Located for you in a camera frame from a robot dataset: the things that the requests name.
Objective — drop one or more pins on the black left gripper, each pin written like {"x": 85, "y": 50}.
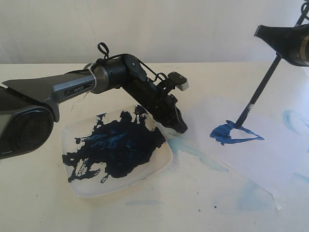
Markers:
{"x": 159, "y": 104}

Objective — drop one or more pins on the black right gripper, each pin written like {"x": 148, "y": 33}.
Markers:
{"x": 292, "y": 44}

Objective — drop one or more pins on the black paintbrush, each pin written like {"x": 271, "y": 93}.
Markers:
{"x": 258, "y": 91}

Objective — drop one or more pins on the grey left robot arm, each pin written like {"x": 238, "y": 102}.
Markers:
{"x": 30, "y": 107}

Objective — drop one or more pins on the white square paint plate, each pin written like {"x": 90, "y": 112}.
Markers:
{"x": 113, "y": 151}

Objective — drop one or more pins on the white paper sheet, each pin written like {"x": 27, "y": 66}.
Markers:
{"x": 266, "y": 151}

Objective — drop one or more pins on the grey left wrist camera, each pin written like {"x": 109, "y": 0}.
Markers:
{"x": 178, "y": 81}

